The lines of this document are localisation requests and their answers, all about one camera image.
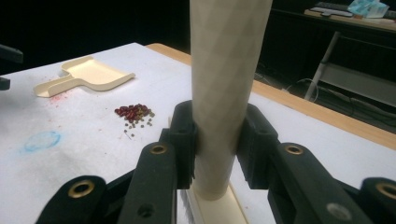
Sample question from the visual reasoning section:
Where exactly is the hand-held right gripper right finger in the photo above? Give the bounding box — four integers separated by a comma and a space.
237, 104, 372, 224

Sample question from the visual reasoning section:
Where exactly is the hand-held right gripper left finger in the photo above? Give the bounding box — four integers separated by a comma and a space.
117, 100, 198, 224

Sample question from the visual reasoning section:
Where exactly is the brown coffee beans pile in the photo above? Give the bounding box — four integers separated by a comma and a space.
114, 103, 156, 139

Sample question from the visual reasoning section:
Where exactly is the cream brush with red cap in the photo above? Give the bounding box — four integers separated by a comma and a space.
178, 0, 274, 224

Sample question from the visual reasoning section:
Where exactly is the cream plastic dustpan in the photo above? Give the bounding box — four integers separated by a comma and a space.
33, 55, 136, 99

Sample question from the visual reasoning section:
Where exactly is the white table cover sheet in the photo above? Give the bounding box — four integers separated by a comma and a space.
0, 42, 396, 224

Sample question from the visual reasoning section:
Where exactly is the white-framed wooden desk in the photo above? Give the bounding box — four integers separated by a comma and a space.
270, 7, 396, 108

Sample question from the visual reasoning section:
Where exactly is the grey keyboard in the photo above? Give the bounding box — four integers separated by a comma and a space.
310, 6, 355, 19

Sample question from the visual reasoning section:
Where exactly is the light blue packet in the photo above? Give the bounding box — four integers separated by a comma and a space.
346, 0, 390, 19

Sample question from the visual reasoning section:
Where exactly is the white floor cable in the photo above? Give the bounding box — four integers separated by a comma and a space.
284, 77, 320, 101

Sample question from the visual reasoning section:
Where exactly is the black floor cable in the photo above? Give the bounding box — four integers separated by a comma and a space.
317, 87, 396, 120

